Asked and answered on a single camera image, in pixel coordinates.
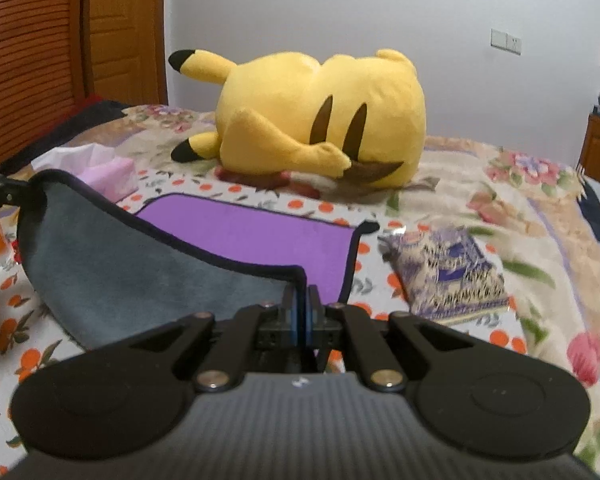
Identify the grey and purple towel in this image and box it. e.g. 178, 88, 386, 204
17, 168, 381, 352

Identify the white wall switch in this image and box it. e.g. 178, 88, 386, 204
490, 27, 523, 56

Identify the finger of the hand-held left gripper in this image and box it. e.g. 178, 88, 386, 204
0, 168, 34, 212

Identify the dark blanket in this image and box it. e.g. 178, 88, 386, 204
0, 94, 133, 177

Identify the yellow plush toy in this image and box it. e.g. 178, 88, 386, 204
167, 48, 428, 191

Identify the pink tissue pack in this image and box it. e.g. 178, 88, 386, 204
31, 143, 139, 202

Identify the beige floral blanket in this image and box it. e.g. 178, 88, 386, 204
95, 102, 600, 473

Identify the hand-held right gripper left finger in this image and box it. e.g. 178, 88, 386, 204
129, 282, 302, 393

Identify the wooden slatted headboard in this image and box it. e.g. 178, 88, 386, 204
0, 0, 87, 172

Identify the wooden door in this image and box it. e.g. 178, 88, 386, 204
82, 0, 169, 107

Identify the purple patterned packet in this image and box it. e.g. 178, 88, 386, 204
378, 226, 512, 322

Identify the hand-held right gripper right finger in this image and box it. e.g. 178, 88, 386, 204
305, 284, 477, 394

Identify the white orange-flowered bed sheet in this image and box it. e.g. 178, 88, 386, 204
0, 160, 531, 478

